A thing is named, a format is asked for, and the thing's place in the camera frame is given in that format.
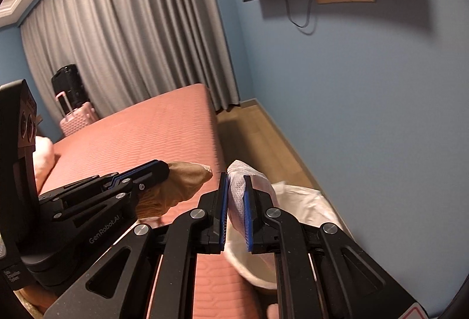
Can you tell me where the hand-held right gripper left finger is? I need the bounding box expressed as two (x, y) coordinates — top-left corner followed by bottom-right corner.
(46, 172), (230, 319)

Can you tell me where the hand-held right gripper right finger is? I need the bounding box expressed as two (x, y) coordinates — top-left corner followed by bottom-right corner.
(244, 175), (427, 319)

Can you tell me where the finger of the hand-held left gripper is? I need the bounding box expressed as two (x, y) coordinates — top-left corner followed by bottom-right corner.
(53, 184), (144, 223)
(38, 159), (170, 213)

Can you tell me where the white mesh cloth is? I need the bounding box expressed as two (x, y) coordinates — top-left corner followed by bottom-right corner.
(224, 159), (276, 233)

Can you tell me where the tan cloth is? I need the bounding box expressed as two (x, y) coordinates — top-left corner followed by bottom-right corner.
(136, 161), (214, 220)

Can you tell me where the pink pillow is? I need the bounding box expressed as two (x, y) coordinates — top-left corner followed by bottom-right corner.
(32, 136), (55, 192)

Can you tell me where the pink quilted bed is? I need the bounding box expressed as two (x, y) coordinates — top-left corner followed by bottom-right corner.
(22, 83), (279, 319)

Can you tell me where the pink suitcase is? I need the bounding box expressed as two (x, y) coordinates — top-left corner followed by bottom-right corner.
(55, 92), (100, 137)

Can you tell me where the wooden baseboard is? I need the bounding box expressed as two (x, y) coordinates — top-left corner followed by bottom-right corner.
(240, 97), (353, 232)

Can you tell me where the black suitcase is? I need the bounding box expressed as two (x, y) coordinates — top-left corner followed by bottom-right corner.
(51, 63), (91, 111)

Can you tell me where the grey curtain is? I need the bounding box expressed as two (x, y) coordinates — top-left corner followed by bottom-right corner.
(20, 0), (241, 122)

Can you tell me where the grey television cable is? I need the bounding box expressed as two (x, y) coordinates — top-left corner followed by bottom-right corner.
(284, 0), (318, 36)

